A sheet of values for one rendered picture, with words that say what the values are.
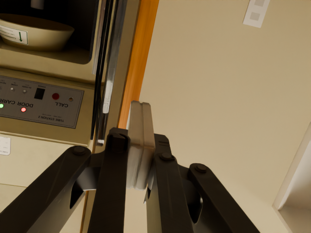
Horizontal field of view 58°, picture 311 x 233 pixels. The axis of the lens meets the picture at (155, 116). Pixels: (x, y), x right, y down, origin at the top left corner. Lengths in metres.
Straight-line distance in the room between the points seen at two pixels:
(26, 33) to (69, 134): 0.24
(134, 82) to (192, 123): 0.65
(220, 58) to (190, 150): 0.40
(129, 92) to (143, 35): 0.11
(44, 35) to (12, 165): 0.33
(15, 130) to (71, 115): 0.10
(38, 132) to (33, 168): 0.19
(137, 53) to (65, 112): 0.19
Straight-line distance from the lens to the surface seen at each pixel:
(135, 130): 0.16
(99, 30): 0.61
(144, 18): 0.52
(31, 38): 0.67
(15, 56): 0.67
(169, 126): 1.15
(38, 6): 0.73
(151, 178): 0.15
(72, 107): 0.60
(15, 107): 0.61
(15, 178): 0.80
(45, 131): 0.59
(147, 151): 0.15
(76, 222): 0.84
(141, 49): 0.52
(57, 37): 0.68
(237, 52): 1.11
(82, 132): 0.58
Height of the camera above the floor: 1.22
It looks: 21 degrees up
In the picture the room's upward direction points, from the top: 167 degrees counter-clockwise
